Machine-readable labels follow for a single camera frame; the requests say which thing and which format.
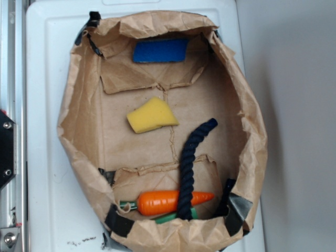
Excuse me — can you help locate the white plastic tray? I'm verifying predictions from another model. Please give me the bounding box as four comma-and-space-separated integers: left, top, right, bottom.
25, 0, 266, 252

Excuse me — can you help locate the orange toy carrot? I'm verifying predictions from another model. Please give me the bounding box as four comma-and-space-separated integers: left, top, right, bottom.
120, 190, 215, 216

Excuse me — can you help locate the yellow sponge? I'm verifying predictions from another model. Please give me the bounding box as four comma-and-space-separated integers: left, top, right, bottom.
127, 97, 180, 134

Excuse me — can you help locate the silver corner bracket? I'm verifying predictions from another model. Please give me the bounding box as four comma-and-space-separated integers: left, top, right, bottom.
1, 227, 20, 252

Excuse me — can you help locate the dark blue rope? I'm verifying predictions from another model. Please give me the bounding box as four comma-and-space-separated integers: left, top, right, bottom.
177, 118, 219, 220

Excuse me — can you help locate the brown paper bag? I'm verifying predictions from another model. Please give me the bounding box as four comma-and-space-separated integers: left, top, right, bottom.
58, 10, 267, 251

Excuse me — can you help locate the blue sponge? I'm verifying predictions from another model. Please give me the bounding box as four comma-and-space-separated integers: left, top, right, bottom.
133, 38, 189, 63

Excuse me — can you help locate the black mounting bracket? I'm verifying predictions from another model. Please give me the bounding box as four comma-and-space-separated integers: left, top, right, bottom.
0, 109, 17, 191

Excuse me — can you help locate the green sponge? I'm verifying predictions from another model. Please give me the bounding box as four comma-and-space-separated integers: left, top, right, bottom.
152, 207, 198, 224

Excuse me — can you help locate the aluminium frame rail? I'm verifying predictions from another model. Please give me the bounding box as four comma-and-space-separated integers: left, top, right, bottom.
1, 1, 30, 251

